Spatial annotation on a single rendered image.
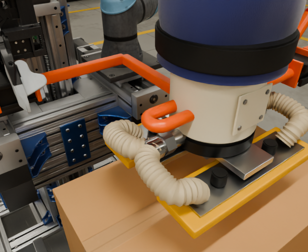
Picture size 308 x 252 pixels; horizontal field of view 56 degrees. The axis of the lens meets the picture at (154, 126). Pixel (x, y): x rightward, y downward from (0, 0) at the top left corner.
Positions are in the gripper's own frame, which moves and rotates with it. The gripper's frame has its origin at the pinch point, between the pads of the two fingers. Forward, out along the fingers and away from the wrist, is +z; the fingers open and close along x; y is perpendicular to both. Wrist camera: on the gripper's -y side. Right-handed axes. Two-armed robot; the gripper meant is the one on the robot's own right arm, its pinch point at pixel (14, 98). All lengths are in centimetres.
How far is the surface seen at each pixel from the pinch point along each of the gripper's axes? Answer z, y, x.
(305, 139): 116, 201, 21
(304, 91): 116, 273, 66
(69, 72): -2.5, 11.8, -0.3
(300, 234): 23, 38, -46
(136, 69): -1.9, 24.8, -6.6
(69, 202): 22.0, 2.7, -11.8
